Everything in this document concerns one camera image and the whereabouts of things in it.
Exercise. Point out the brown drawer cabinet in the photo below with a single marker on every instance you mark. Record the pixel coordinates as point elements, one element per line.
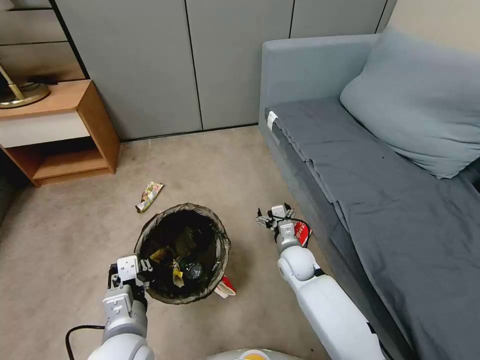
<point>33,37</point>

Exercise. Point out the white robot front shell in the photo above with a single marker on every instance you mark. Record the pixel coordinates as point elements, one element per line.
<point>243,354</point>

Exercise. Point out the grey wardrobe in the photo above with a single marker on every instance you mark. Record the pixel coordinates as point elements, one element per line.
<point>150,63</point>

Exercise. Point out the olive green wrapper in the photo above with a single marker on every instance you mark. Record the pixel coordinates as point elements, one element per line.
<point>187,242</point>

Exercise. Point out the round bin with black bag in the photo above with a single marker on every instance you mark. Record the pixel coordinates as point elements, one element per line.
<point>210,232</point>

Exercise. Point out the small yellow wrapper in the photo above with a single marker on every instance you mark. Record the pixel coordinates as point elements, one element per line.
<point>159,255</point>

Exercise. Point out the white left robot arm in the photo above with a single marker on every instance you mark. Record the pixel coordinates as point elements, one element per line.
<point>123,337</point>

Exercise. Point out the folded yellow wrapper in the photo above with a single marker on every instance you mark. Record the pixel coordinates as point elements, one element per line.
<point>177,275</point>

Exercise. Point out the green yellow snack wrapper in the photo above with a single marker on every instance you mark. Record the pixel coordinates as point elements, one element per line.
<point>150,195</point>

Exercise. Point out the white sofa tag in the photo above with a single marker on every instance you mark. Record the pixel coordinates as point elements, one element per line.
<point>272,120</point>

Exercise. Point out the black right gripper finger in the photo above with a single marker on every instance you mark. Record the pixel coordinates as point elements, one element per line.
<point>262,218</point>
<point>288,210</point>

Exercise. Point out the pale blue pillow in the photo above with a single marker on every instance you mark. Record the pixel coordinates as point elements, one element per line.
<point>416,97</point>

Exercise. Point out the brass lamp base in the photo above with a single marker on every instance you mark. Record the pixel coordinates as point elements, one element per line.
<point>22,93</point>

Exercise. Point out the dark grey sheet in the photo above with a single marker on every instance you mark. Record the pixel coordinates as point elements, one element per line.
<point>393,210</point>

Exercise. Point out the grey blue sofa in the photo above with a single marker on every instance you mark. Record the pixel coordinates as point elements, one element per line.
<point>300,75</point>

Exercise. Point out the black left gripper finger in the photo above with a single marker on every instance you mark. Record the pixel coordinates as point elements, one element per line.
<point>112,270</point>
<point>146,265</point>

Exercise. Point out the red white paper carton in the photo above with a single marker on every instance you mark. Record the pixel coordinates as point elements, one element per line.
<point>226,288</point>

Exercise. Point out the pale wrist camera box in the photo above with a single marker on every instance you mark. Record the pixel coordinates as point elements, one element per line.
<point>278,210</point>
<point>128,267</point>

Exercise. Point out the red snack wrapper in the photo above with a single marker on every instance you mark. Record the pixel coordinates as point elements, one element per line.
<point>302,233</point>

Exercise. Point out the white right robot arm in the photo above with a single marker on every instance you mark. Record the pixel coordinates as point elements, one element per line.
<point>330,300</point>

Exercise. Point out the wooden nightstand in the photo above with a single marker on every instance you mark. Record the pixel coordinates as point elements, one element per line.
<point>75,112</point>

